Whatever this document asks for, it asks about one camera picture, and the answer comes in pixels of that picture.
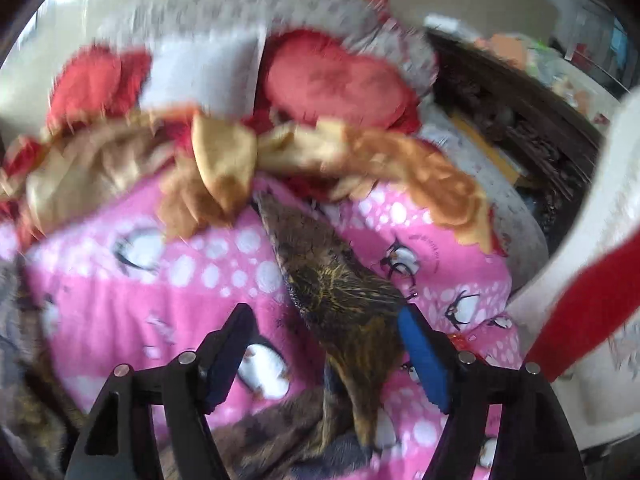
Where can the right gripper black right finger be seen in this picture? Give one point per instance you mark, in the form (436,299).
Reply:
(534,439)

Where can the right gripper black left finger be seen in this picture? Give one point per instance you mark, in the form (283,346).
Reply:
(118,440)

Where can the dark floral patterned garment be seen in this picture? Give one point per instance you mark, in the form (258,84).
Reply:
(330,430)

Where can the pink penguin bed blanket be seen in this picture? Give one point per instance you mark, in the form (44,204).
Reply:
(113,289)

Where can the red gold crumpled blanket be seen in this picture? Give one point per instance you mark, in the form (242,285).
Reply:
(210,164)

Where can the dark carved wooden headboard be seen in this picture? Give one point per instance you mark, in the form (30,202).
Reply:
(556,146)

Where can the large red heart pillow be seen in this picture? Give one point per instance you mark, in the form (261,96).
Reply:
(98,81)

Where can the white square pillow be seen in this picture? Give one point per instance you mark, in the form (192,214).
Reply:
(217,71)

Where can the small red heart pillow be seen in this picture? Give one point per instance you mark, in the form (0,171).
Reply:
(306,75)

